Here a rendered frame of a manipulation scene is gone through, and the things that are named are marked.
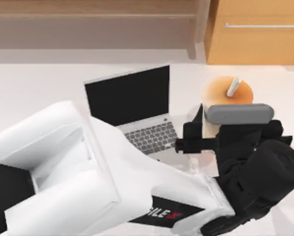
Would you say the open wooden shelf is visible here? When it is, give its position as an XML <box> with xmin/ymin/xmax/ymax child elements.
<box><xmin>0</xmin><ymin>0</ymin><xmax>212</xmax><ymax>60</ymax></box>

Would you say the long metal handle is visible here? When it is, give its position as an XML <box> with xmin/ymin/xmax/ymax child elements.
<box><xmin>222</xmin><ymin>22</ymin><xmax>294</xmax><ymax>29</ymax></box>

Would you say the silver laptop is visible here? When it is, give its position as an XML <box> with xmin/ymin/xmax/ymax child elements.
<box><xmin>84</xmin><ymin>64</ymin><xmax>180</xmax><ymax>163</ymax></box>

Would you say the pale grey rounded box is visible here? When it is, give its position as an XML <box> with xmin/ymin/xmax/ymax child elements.
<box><xmin>204</xmin><ymin>103</ymin><xmax>275</xmax><ymax>125</ymax></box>

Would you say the wooden cupboard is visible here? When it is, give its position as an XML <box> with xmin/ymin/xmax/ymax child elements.
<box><xmin>202</xmin><ymin>0</ymin><xmax>294</xmax><ymax>66</ymax></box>

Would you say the orange cup with straw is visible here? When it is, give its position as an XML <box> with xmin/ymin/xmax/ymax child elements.
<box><xmin>201</xmin><ymin>76</ymin><xmax>255</xmax><ymax>178</ymax></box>

